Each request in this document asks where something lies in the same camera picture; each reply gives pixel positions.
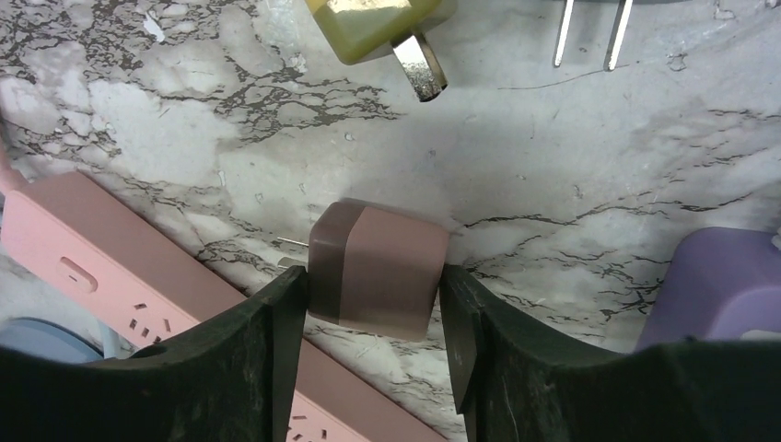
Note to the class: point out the round blue power strip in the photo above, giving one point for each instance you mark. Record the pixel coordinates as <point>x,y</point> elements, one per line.
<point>47,340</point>

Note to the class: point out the purple power strip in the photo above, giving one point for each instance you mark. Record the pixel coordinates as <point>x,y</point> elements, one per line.
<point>721,283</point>

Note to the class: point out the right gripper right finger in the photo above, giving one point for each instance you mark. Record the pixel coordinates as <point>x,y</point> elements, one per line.
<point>515,378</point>

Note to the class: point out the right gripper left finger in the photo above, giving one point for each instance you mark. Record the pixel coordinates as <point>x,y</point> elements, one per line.
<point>230,378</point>

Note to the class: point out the pink power strip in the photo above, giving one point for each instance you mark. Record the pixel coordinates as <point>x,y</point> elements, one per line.
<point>78,238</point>

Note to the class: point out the teal plug adapter far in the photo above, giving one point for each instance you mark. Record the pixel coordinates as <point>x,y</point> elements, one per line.
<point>596,25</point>

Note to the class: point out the brown pink plug adapter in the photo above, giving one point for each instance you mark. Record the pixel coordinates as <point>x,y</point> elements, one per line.
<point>375,269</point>

